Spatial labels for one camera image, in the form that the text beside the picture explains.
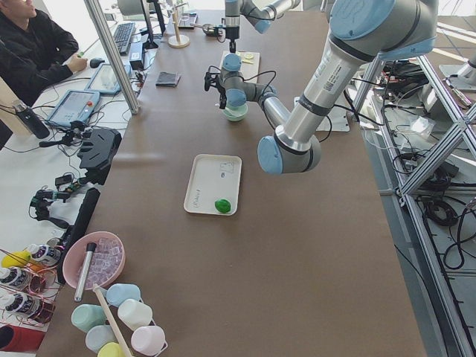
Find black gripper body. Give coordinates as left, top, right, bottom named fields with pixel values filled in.
left=204, top=72, right=226, bottom=97
left=227, top=26, right=239, bottom=41

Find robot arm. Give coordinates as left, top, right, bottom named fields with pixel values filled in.
left=222, top=0, right=300, bottom=54
left=205, top=1, right=439, bottom=174

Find light green bowl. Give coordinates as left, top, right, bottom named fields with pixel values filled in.
left=222, top=104, right=248, bottom=122

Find pink bowl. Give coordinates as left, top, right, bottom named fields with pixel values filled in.
left=62, top=231, right=126, bottom=290

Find metal scoop in pink bowl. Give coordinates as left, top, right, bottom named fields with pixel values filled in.
left=74, top=242, right=97, bottom=303

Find bamboo cutting board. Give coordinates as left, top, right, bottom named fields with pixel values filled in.
left=237, top=51, right=260, bottom=83

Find grey folded cloth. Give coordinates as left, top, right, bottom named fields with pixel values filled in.
left=155, top=71, right=181, bottom=87

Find wooden mug tree stand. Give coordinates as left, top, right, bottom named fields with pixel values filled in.
left=167, top=1, right=190, bottom=48

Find cream rabbit tray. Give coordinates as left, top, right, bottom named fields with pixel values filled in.
left=183, top=154, right=242, bottom=216

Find black keyboard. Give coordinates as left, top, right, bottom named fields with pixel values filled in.
left=113, top=22, right=135, bottom=55

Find blue teach pendant upper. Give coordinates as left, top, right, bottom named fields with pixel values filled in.
left=85, top=62, right=120, bottom=95

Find blue teach pendant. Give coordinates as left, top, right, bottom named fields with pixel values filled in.
left=85, top=62, right=120, bottom=95
left=45, top=90, right=100, bottom=128

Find green lime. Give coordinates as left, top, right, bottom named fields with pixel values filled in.
left=214, top=199, right=231, bottom=213

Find black computer mouse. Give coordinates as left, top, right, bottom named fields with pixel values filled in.
left=89, top=57, right=105, bottom=68

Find blue teach pendant lower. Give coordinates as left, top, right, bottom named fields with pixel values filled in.
left=45, top=90, right=100, bottom=128

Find seated person in black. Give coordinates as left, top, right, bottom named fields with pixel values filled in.
left=1, top=1, right=88, bottom=106

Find light blue cup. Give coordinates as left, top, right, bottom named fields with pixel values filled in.
left=106, top=283, right=141, bottom=307

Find cream white cup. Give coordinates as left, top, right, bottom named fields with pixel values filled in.
left=118, top=299, right=152, bottom=331

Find pale pink cup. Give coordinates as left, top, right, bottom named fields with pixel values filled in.
left=131, top=326, right=166, bottom=356

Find mint green cup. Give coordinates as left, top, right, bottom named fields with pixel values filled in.
left=71, top=304, right=106, bottom=333

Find grey blue cup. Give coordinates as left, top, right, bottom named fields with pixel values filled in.
left=85, top=325, right=117, bottom=353

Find pale yellow cup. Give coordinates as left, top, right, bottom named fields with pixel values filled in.
left=97, top=342, right=125, bottom=357

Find aluminium frame post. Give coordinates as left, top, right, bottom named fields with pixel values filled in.
left=83, top=0, right=139, bottom=115

